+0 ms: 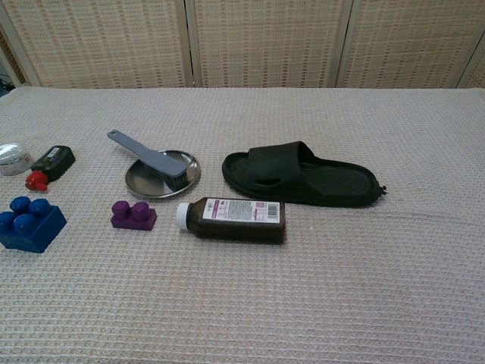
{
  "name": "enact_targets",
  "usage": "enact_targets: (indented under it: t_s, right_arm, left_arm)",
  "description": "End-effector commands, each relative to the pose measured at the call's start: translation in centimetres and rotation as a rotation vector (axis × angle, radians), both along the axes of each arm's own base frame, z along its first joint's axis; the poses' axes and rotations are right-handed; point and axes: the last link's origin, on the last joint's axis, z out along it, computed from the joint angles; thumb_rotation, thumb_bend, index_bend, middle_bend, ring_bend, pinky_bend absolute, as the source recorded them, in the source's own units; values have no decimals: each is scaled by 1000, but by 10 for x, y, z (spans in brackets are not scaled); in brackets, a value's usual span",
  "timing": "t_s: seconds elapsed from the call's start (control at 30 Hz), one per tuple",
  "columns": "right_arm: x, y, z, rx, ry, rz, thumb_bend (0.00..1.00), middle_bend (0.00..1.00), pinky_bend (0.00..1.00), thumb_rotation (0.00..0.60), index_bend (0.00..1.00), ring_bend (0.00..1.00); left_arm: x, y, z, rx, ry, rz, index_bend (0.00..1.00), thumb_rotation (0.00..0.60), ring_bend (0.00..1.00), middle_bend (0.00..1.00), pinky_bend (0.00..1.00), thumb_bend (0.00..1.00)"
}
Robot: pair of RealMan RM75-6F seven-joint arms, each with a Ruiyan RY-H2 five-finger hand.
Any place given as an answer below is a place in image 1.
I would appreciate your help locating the grey handled brush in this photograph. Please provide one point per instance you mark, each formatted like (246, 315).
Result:
(151, 153)

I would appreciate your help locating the black rubber slipper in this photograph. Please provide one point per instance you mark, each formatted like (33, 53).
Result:
(273, 159)

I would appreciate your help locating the brown bottle white cap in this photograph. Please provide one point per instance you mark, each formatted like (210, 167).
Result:
(235, 231)

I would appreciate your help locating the purple toy building block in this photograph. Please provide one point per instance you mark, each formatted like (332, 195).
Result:
(132, 221)

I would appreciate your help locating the beige woven tablecloth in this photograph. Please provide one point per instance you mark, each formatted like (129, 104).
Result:
(242, 303)

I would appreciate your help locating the black and red device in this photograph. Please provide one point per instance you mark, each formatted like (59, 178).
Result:
(57, 159)

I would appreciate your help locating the woven bamboo folding screen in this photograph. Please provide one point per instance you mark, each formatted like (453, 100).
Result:
(113, 38)

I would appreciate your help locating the blue toy building block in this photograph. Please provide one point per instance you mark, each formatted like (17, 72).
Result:
(34, 237)

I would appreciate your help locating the small grey tape roll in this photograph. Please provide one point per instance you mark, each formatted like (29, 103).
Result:
(11, 163)

